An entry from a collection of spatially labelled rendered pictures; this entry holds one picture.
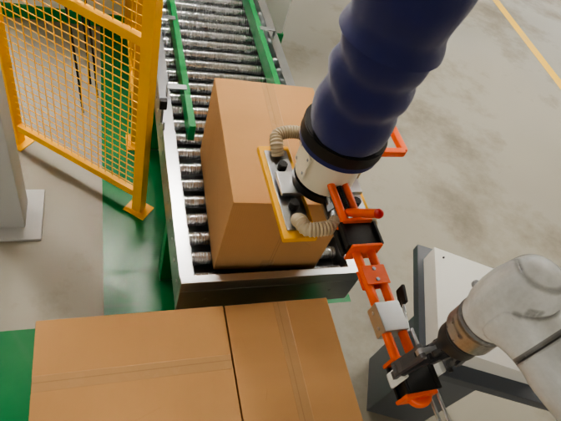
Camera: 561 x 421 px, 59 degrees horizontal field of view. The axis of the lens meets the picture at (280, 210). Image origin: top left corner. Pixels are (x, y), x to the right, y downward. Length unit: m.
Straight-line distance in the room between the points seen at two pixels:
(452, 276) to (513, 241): 1.68
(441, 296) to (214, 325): 0.77
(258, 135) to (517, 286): 1.16
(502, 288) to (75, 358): 1.27
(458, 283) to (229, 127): 0.96
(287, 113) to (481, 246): 1.81
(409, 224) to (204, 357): 1.78
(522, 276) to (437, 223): 2.45
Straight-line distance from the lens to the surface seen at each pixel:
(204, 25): 2.99
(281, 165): 1.42
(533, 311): 0.81
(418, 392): 1.08
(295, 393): 1.72
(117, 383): 1.65
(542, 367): 0.83
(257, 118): 1.81
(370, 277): 1.16
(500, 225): 3.52
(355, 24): 1.06
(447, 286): 1.80
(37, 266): 2.49
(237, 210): 1.55
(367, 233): 1.23
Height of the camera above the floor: 2.11
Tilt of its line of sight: 49 degrees down
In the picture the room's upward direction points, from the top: 23 degrees clockwise
